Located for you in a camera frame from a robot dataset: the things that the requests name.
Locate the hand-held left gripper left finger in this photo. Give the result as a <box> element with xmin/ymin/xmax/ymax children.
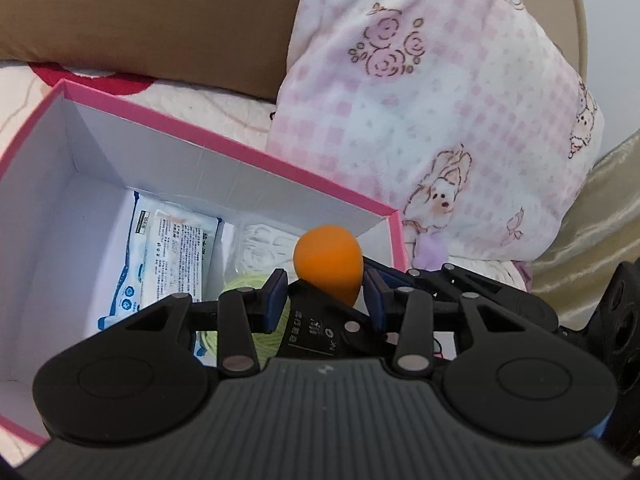
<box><xmin>125</xmin><ymin>269</ymin><xmax>289</xmax><ymax>378</ymax></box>

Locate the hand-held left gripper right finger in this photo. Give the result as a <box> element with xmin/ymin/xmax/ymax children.
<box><xmin>364</xmin><ymin>267</ymin><xmax>526</xmax><ymax>377</ymax></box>

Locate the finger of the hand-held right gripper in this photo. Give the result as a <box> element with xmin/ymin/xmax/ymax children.
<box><xmin>344</xmin><ymin>316</ymin><xmax>399</xmax><ymax>348</ymax></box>
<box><xmin>361</xmin><ymin>257</ymin><xmax>506</xmax><ymax>306</ymax></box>

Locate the green yarn ball black label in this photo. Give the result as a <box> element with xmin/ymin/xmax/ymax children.
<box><xmin>200</xmin><ymin>272</ymin><xmax>373</xmax><ymax>361</ymax></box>

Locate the orange egg-shaped ball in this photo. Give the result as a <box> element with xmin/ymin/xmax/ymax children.
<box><xmin>293</xmin><ymin>225</ymin><xmax>364</xmax><ymax>309</ymax></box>

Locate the blue tissue packet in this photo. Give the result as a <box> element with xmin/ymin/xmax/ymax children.
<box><xmin>97</xmin><ymin>194</ymin><xmax>224</xmax><ymax>332</ymax></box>

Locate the pink cardboard box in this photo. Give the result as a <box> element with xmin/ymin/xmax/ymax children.
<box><xmin>0</xmin><ymin>78</ymin><xmax>408</xmax><ymax>448</ymax></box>

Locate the purple plush toy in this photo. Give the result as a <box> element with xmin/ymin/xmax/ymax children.
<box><xmin>416</xmin><ymin>234</ymin><xmax>447</xmax><ymax>270</ymax></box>

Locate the gold satin cloth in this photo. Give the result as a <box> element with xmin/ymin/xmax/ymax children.
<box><xmin>529</xmin><ymin>130</ymin><xmax>640</xmax><ymax>332</ymax></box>

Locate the pink patterned pillow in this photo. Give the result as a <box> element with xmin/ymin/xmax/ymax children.
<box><xmin>265</xmin><ymin>0</ymin><xmax>607</xmax><ymax>265</ymax></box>

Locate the brown pillow with cloud patch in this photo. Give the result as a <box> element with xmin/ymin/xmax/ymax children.
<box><xmin>0</xmin><ymin>0</ymin><xmax>313</xmax><ymax>103</ymax></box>

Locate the clear bag with white strings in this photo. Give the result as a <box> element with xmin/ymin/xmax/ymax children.
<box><xmin>227</xmin><ymin>219</ymin><xmax>303</xmax><ymax>282</ymax></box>

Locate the beige curved bed frame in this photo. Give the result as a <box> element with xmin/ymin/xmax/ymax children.
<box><xmin>559</xmin><ymin>0</ymin><xmax>591</xmax><ymax>87</ymax></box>

